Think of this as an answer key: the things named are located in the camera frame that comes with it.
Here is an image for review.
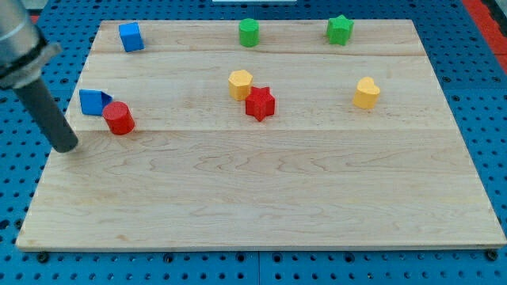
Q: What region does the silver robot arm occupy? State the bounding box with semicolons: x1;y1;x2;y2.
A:
1;0;62;89

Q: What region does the light wooden board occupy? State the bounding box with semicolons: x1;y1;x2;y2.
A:
17;20;506;252

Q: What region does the red star block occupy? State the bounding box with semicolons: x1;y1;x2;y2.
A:
246;86;276;122

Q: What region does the yellow hexagon block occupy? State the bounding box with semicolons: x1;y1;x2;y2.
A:
228;70;253;101

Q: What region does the green cylinder block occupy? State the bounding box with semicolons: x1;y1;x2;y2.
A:
238;18;260;48

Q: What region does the yellow heart block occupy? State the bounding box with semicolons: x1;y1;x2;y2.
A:
353;77;380;109

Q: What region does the red cylinder block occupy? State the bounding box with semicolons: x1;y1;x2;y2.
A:
102;101;135;135

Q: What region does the green star block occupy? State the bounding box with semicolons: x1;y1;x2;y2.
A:
326;15;354;46

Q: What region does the blue cube block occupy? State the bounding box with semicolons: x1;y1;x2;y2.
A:
118;22;144;52

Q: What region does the blue triangular prism block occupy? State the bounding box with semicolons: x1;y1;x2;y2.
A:
78;89;112;116

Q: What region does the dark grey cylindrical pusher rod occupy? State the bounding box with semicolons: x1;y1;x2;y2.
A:
13;78;78;153

